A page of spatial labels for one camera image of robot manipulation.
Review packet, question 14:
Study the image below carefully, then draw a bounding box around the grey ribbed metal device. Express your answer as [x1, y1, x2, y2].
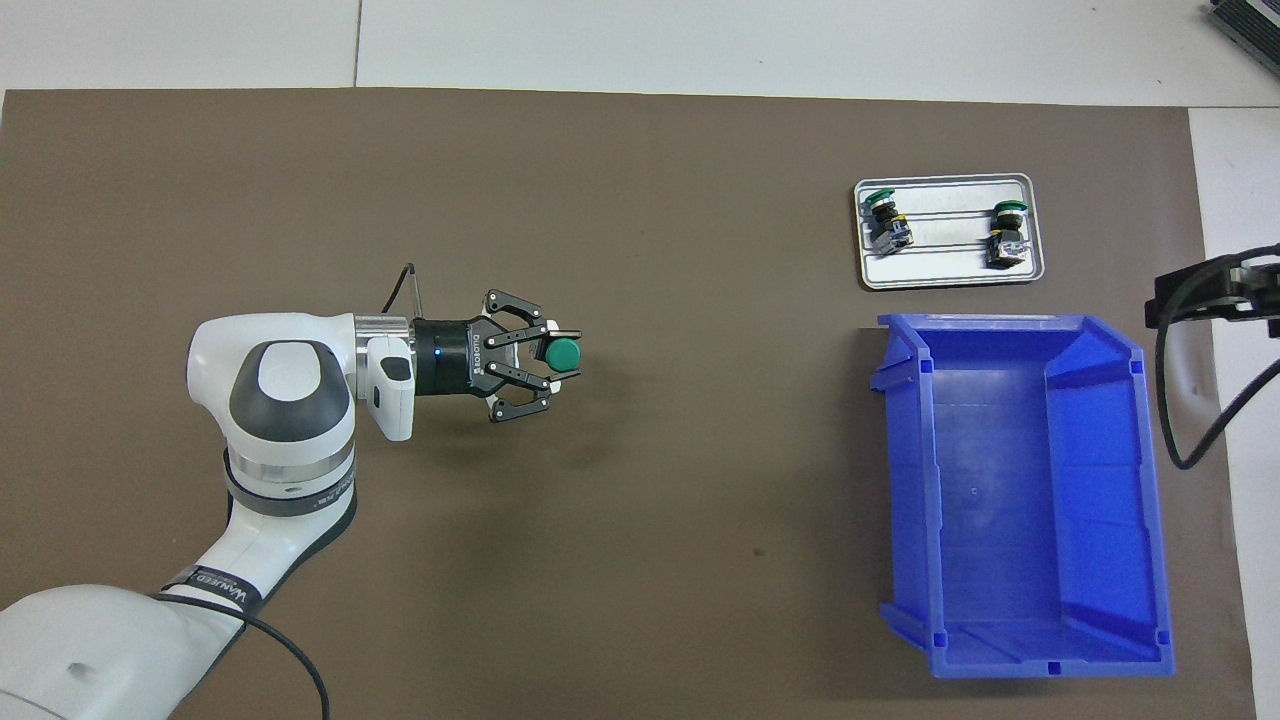
[1205, 0, 1280, 76]

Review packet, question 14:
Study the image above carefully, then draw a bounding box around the brown table mat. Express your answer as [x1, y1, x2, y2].
[0, 88, 1259, 720]

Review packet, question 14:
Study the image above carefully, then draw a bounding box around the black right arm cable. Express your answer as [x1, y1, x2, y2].
[1155, 243, 1280, 471]

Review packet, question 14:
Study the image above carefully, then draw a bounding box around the silver metal tray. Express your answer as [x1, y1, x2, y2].
[853, 173, 1046, 292]

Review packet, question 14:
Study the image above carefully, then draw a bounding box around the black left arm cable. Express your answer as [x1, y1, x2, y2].
[150, 263, 421, 720]

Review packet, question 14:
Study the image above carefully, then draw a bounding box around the blue plastic storage bin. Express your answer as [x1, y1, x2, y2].
[868, 313, 1177, 681]

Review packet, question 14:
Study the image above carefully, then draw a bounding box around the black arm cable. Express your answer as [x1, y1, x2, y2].
[1155, 243, 1280, 471]
[150, 263, 421, 720]

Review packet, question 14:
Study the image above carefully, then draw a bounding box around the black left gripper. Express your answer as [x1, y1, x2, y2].
[413, 289, 584, 425]

